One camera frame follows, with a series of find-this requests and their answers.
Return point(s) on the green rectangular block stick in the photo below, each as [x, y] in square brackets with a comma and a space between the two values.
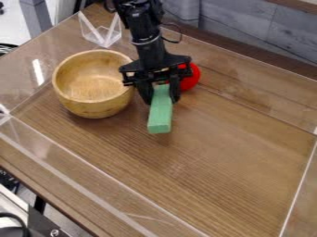
[160, 111]

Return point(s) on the black table leg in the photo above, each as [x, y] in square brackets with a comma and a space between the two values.
[39, 205]

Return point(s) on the red felt tomato toy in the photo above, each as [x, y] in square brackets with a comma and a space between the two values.
[190, 81]

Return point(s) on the grey post at back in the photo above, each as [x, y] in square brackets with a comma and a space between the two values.
[36, 16]

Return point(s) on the light wooden bowl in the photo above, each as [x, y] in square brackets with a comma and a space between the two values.
[88, 84]

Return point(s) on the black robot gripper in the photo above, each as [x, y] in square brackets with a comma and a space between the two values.
[175, 67]

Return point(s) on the black bracket with bolt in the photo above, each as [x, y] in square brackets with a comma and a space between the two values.
[41, 227]

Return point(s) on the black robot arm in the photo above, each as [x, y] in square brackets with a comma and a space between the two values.
[140, 16]

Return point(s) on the clear acrylic tray enclosure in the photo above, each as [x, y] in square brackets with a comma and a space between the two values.
[231, 174]

